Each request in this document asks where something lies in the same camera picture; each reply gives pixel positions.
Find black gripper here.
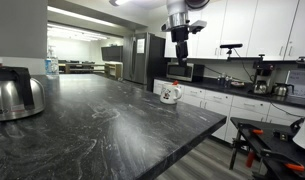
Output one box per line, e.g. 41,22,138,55
170,25,190,68

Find ceiling light strip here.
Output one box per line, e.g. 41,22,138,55
47,5,117,28

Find black camera on stand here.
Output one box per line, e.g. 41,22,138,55
219,42,244,63

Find stainless steel refrigerator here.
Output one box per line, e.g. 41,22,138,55
122,31,167,92

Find black camera cable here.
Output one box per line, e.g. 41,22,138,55
233,48,257,83

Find silver microwave oven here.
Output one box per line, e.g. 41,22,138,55
165,61,206,83

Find small bottles cluster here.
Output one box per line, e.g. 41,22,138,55
216,72,232,89

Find black folding work stand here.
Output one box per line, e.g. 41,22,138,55
228,116,305,180

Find black drip coffee maker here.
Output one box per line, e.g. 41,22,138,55
251,53,277,96

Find steel coffee carafe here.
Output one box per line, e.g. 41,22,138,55
272,82,295,98

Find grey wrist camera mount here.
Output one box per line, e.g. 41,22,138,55
160,19,208,35

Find stainless steel coffee urn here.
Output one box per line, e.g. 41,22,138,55
0,64,47,123

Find orange clamp handle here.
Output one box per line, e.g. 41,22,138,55
245,149,257,169
284,162,305,173
251,128,265,136

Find clear water bottle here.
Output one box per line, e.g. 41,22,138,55
44,45,60,76

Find white printed mug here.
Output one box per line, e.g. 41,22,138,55
159,82,183,106

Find wooden shelf table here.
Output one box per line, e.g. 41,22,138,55
58,61,123,80

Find white notice board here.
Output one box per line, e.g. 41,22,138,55
284,68,305,99

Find small dish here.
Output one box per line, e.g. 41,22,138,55
230,81,246,89

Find white lower drawer cabinets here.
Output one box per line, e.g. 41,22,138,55
152,78,305,145

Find white upper wall cabinets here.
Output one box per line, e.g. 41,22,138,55
163,0,305,62

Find black wall television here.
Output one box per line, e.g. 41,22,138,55
100,45,124,63

